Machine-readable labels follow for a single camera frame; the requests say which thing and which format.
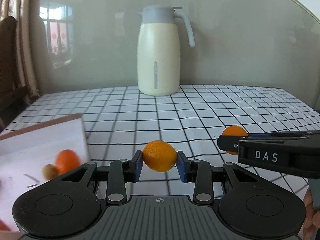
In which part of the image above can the orange tangerine back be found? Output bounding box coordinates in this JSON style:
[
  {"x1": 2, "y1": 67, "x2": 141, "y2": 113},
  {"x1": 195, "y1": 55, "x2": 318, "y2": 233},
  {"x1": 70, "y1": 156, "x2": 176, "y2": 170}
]
[{"x1": 221, "y1": 126, "x2": 248, "y2": 155}]

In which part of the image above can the large orange tangerine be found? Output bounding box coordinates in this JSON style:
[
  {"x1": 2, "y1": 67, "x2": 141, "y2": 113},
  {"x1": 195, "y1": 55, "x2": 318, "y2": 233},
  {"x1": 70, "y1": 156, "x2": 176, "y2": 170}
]
[{"x1": 55, "y1": 150, "x2": 80, "y2": 175}]

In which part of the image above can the small tan longan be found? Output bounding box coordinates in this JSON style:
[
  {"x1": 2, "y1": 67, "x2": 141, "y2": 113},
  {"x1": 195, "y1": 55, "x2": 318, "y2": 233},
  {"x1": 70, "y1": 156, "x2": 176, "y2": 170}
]
[{"x1": 42, "y1": 164, "x2": 59, "y2": 180}]

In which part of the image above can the person right hand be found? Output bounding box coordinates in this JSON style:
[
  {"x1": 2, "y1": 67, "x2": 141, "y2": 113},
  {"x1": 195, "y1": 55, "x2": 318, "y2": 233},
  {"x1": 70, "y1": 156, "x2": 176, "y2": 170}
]
[{"x1": 303, "y1": 189, "x2": 320, "y2": 240}]

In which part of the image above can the checkered white tablecloth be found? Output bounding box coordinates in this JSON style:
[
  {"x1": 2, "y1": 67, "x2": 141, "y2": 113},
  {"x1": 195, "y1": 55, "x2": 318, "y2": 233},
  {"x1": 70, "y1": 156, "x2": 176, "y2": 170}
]
[{"x1": 0, "y1": 84, "x2": 320, "y2": 201}]

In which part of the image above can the brown cardboard box tray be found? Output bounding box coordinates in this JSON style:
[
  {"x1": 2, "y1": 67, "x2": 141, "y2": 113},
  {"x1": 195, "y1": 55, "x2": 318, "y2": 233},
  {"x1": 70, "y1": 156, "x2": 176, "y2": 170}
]
[{"x1": 1, "y1": 114, "x2": 89, "y2": 233}]

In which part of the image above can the cream grey thermos jug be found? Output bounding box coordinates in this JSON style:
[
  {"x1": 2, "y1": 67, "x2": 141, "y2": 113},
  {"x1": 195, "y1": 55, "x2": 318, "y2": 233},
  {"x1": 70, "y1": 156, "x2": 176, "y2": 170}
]
[{"x1": 137, "y1": 5, "x2": 195, "y2": 96}]

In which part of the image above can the wooden sofa with orange cushions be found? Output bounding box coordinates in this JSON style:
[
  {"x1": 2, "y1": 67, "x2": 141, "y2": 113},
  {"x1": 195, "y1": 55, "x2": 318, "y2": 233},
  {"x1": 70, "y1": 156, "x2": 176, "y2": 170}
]
[{"x1": 1, "y1": 16, "x2": 29, "y2": 131}]

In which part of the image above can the beige patterned curtain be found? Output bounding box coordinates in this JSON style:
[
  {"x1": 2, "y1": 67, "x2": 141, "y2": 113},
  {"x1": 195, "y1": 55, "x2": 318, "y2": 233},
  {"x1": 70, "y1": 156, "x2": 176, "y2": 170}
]
[{"x1": 1, "y1": 0, "x2": 40, "y2": 104}]

